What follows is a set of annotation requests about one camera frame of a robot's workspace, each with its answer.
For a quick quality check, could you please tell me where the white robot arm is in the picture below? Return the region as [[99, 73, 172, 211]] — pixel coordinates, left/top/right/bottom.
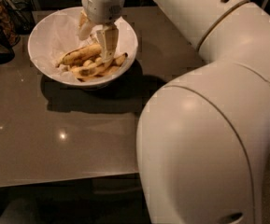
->
[[136, 0, 270, 224]]

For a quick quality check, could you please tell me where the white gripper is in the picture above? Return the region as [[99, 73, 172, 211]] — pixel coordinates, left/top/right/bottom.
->
[[78, 0, 124, 63]]

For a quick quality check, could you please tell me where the top spotted banana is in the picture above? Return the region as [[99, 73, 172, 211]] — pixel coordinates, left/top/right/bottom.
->
[[57, 43, 101, 66]]

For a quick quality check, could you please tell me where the black wire basket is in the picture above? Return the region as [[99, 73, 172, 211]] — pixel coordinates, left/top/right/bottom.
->
[[4, 0, 36, 35]]

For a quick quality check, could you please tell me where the white bowl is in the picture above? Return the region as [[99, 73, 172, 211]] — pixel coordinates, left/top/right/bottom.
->
[[28, 7, 138, 89]]

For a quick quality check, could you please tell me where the right small banana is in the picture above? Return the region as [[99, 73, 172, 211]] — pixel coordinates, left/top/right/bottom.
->
[[113, 52, 128, 66]]

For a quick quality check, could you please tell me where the curved yellow banana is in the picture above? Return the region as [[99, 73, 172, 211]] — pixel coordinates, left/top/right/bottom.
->
[[70, 57, 113, 78]]

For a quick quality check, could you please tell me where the lower yellow banana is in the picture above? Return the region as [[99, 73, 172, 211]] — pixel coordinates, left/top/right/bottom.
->
[[80, 65, 120, 82]]

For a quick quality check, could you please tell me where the white paper liner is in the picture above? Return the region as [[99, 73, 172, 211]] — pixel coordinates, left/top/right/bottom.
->
[[28, 7, 138, 89]]

